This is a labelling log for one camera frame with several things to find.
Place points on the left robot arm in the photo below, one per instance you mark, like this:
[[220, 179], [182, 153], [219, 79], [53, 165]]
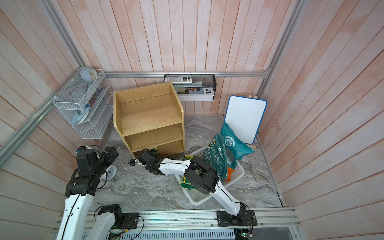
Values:
[[80, 192]]

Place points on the black mesh wall basket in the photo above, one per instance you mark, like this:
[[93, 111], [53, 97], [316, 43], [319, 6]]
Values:
[[206, 80]]

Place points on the white plastic basket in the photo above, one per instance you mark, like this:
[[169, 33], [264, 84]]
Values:
[[196, 197]]

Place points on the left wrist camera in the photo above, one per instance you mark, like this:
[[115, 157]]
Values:
[[82, 148]]

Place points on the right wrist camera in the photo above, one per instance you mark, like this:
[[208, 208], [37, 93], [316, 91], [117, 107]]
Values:
[[133, 162]]

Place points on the small green bag bottom shelf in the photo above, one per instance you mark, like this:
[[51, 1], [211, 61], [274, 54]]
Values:
[[186, 157]]

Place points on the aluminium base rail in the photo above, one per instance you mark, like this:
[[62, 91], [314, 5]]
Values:
[[192, 223]]

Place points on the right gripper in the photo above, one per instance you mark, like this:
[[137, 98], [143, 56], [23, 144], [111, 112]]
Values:
[[153, 153]]

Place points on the white calculator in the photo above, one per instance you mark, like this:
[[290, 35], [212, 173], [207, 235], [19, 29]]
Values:
[[178, 79]]

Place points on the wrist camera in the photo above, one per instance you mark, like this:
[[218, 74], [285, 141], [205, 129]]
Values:
[[82, 148], [133, 162]]

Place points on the wooden shelf cabinet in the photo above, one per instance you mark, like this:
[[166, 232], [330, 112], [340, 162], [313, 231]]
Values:
[[150, 117]]

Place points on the white wire rack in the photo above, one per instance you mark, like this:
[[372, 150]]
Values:
[[87, 107]]

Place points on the round white lamp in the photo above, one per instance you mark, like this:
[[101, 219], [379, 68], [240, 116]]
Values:
[[88, 74]]

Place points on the teal orange fertilizer bag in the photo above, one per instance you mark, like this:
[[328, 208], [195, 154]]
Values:
[[235, 149]]

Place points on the white book box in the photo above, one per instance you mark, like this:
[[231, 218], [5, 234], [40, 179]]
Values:
[[195, 93]]

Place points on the white board blue frame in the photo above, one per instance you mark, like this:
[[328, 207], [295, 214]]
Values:
[[244, 116]]

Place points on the yellow green bag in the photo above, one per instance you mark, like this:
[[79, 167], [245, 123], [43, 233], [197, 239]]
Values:
[[185, 184]]

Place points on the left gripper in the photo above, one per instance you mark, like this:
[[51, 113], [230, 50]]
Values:
[[110, 159]]

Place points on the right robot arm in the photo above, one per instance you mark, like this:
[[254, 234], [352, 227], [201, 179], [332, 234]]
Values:
[[205, 180]]

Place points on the dark green large fertilizer bag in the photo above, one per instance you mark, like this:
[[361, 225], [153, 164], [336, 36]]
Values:
[[216, 156]]

